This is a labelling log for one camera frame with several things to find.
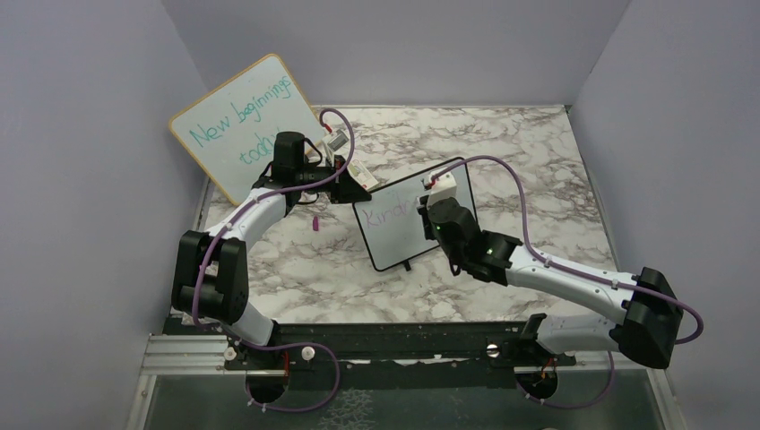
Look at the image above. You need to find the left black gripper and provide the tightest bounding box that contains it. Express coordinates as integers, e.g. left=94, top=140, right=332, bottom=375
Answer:
left=297, top=155, right=372, bottom=204

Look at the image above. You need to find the black-framed whiteboard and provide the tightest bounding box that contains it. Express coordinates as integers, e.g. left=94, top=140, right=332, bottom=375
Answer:
left=352, top=157, right=461, bottom=271

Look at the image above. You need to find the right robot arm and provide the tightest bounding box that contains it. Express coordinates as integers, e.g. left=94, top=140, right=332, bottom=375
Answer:
left=418, top=196, right=684, bottom=369

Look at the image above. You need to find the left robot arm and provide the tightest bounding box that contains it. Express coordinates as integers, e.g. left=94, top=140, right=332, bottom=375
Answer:
left=171, top=132, right=371, bottom=368

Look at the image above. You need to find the wood-framed whiteboard with writing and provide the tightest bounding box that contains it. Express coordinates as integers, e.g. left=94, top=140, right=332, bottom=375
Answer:
left=168, top=54, right=326, bottom=205

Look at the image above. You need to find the small green white box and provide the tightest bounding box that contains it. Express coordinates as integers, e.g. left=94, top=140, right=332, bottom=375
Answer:
left=348, top=161, right=379, bottom=191

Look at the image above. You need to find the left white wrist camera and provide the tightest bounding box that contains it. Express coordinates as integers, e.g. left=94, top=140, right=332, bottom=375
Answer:
left=321, top=129, right=350, bottom=167

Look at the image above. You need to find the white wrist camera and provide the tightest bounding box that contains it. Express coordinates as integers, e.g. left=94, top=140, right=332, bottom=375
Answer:
left=418, top=172, right=457, bottom=207
left=321, top=129, right=350, bottom=167

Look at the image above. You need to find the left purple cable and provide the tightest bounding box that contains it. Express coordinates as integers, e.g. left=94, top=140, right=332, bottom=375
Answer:
left=191, top=107, right=358, bottom=415

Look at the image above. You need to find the purple cable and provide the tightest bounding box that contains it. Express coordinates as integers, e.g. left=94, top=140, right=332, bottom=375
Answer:
left=191, top=107, right=358, bottom=415
left=424, top=155, right=705, bottom=410

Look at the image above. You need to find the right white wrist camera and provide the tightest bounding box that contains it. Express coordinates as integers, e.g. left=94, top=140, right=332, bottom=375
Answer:
left=418, top=172, right=457, bottom=207

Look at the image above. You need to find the black metal base rail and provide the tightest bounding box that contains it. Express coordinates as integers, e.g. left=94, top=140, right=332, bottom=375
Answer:
left=161, top=318, right=609, bottom=398

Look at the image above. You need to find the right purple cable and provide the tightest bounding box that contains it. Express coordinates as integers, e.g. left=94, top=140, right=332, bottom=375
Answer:
left=424, top=155, right=705, bottom=410

